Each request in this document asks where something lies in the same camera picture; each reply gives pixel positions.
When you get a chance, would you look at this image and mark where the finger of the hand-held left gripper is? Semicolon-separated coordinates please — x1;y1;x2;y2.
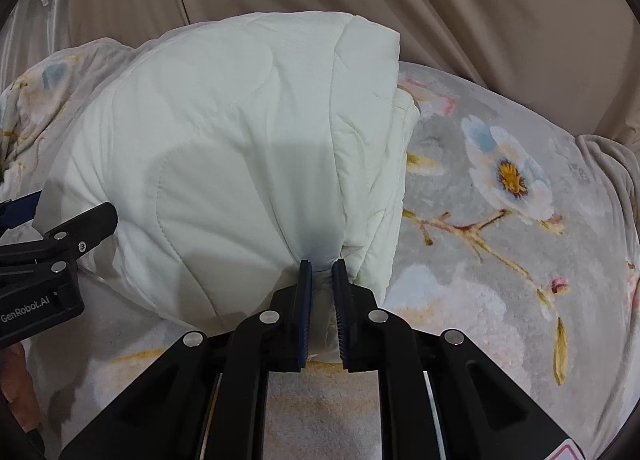
40;201;119;271
0;191;45;233

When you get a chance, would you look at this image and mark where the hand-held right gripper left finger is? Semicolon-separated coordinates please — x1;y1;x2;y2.
59;261;314;460

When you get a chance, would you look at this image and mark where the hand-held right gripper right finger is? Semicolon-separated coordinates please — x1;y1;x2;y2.
332;259;586;460

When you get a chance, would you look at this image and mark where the white quilted jacket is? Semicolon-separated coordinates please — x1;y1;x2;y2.
32;11;421;363

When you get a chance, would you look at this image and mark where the person's left hand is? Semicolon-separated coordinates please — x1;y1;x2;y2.
0;344;42;441

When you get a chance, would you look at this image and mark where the grey floral blanket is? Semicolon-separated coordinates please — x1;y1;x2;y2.
0;35;640;460

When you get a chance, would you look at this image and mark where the white pleated curtain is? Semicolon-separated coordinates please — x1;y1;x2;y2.
5;0;73;86

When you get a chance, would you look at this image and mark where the beige draped curtain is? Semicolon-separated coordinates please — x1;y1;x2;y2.
67;0;640;141

